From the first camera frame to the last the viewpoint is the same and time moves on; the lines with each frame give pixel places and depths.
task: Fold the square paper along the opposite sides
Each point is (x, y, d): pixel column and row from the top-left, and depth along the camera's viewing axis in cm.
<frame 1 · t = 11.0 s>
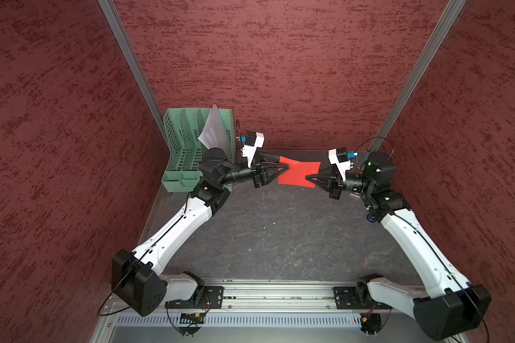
left hand: (284, 167, 59), fingers open
right hand: (305, 181, 64), fingers closed
green plastic file organizer: (183, 127, 104), point 22 cm above the table
white paper sheets: (214, 135, 94), point 26 cm above the table

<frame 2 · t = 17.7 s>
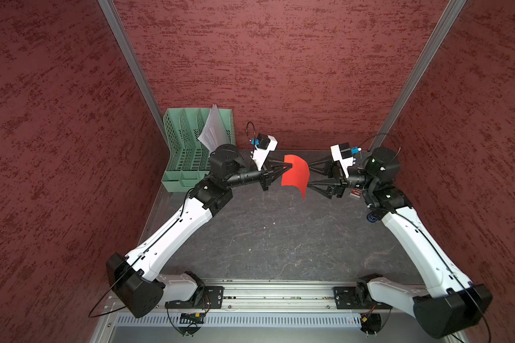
left hand: (288, 169, 61), fingers closed
right hand: (305, 180, 60), fingers open
the named things where they were.

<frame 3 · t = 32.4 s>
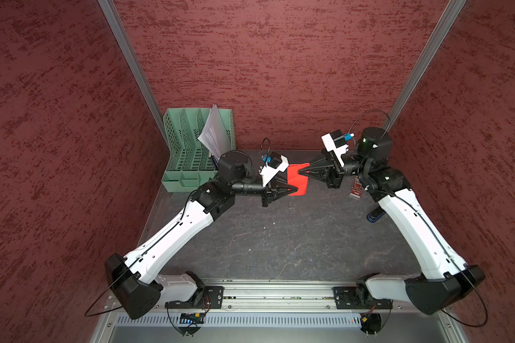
left hand: (292, 191, 60), fingers closed
right hand: (298, 175, 56), fingers closed
the named things where they were.

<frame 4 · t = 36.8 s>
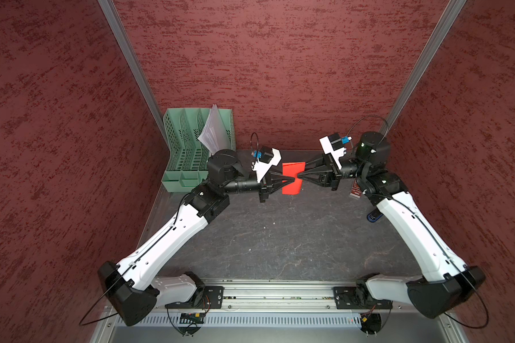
left hand: (289, 182, 58), fingers closed
right hand: (297, 177, 57), fingers closed
the named things where they were.

